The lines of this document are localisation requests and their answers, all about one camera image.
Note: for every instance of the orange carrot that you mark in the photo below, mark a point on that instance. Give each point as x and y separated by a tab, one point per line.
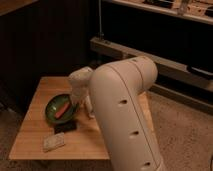
62	110

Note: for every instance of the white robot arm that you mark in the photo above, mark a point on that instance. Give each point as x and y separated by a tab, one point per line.
113	90

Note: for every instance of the black rectangular box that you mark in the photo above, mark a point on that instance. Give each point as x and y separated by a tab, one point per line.
69	126

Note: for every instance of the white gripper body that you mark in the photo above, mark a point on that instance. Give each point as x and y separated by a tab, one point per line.
78	93

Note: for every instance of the dark wooden cabinet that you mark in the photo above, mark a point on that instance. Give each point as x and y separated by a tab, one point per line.
48	37

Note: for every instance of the wooden table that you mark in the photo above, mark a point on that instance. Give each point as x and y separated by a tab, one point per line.
85	143

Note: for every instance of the green ceramic bowl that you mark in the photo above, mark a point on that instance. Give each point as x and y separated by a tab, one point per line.
55	104

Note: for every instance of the clear plastic snack bag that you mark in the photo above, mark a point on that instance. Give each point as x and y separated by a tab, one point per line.
53	142

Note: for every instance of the white cup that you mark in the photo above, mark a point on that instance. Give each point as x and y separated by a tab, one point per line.
89	107

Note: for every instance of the metal shelf rack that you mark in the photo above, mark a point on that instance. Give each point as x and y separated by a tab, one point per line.
182	49

